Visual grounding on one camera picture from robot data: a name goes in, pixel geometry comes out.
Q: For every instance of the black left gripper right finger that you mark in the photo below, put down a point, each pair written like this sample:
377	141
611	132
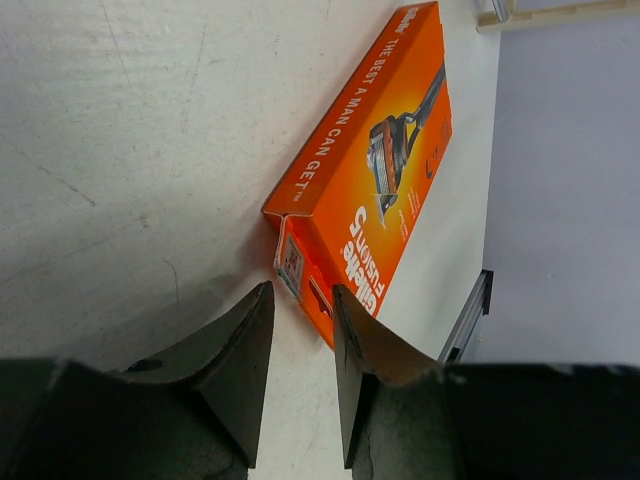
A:
404	415

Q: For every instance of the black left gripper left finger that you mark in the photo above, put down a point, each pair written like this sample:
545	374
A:
190	411

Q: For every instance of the orange Gillette Fusion5 box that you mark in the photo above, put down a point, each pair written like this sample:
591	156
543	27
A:
346	206

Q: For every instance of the cream metal-rod shelf rack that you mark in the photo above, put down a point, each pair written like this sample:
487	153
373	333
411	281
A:
506	16

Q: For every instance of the aluminium mounting rail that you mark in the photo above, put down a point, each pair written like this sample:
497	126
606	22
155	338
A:
476	306

